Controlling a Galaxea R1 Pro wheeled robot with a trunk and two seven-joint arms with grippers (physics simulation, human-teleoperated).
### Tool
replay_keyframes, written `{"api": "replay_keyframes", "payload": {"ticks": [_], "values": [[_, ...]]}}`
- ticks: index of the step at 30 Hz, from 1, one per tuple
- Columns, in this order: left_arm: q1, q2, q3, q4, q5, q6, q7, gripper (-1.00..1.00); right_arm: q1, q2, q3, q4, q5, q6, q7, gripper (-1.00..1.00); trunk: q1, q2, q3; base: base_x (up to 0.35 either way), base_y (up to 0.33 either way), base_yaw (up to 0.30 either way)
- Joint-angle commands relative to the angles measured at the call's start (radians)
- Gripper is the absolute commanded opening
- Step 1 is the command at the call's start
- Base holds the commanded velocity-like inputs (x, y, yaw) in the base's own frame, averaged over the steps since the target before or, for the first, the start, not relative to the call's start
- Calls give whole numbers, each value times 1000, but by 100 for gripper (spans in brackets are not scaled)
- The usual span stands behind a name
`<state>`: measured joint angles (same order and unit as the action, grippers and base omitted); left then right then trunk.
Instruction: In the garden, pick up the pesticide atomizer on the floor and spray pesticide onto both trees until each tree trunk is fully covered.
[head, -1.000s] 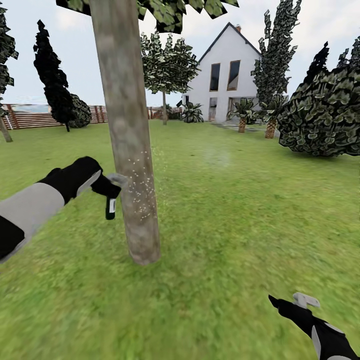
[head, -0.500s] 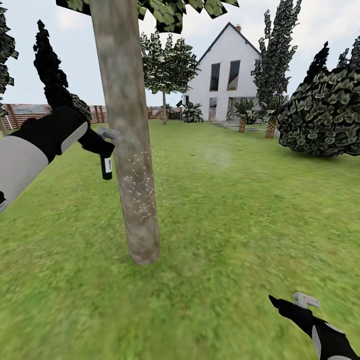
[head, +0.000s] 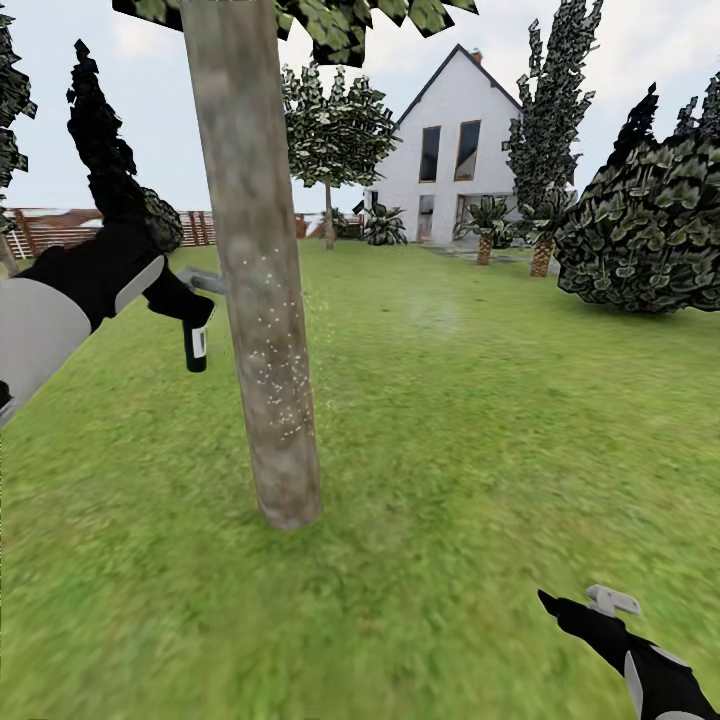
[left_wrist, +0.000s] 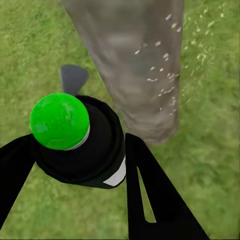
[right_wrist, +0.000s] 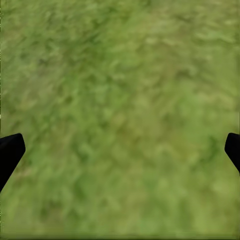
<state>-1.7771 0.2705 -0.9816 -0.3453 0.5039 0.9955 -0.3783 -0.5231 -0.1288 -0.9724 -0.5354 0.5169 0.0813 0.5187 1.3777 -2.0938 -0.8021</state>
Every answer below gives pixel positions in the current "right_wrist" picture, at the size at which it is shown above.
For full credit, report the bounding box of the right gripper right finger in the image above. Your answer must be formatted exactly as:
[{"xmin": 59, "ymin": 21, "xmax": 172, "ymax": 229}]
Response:
[{"xmin": 225, "ymin": 133, "xmax": 240, "ymax": 172}]

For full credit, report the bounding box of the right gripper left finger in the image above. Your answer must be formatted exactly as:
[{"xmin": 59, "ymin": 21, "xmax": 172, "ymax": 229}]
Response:
[{"xmin": 0, "ymin": 133, "xmax": 26, "ymax": 192}]

